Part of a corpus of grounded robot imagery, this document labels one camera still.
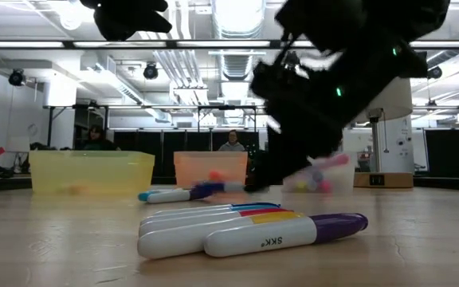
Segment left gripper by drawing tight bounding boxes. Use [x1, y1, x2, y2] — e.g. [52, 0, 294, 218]
[80, 0, 173, 42]

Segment person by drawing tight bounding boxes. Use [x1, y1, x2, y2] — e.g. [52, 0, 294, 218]
[81, 124, 121, 151]
[218, 129, 246, 152]

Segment black aluminium table frame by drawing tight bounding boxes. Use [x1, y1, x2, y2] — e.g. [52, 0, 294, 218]
[0, 38, 459, 193]

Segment clear plastic bin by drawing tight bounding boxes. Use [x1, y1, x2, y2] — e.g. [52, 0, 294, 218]
[283, 153, 356, 195]

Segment light blue cap slim marker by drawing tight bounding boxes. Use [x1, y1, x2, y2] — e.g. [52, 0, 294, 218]
[137, 189, 167, 202]

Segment orange translucent plastic bin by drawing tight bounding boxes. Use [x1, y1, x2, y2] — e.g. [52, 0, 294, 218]
[173, 151, 249, 188]

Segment white pillar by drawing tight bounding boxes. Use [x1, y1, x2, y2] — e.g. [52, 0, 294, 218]
[380, 117, 416, 175]

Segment pink Expo marker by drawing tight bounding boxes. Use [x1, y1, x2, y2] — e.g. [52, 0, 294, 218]
[207, 170, 229, 184]

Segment red chunky highlighter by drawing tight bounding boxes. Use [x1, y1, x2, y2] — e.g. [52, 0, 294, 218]
[311, 153, 351, 171]

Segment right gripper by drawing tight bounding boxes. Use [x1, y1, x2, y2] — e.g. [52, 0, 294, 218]
[246, 59, 378, 193]

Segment black partition panels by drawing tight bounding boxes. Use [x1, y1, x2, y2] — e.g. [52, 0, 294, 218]
[112, 130, 261, 179]

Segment white shade wooden table lamp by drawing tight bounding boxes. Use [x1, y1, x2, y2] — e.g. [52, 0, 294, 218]
[351, 77, 415, 189]

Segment purple cap SKK marker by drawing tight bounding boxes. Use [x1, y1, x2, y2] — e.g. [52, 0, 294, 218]
[203, 212, 369, 258]

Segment black ceiling spotlight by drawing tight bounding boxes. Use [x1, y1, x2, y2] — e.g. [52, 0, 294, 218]
[8, 68, 26, 87]
[143, 61, 159, 81]
[426, 65, 444, 81]

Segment yellow translucent plastic bin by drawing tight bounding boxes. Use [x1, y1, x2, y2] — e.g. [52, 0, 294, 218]
[29, 150, 155, 195]

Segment yellow cap SKK marker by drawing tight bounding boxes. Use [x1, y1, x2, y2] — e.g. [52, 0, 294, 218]
[136, 210, 306, 260]

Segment dark blue cap slim marker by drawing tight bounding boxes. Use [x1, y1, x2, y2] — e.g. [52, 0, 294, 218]
[146, 181, 246, 204]

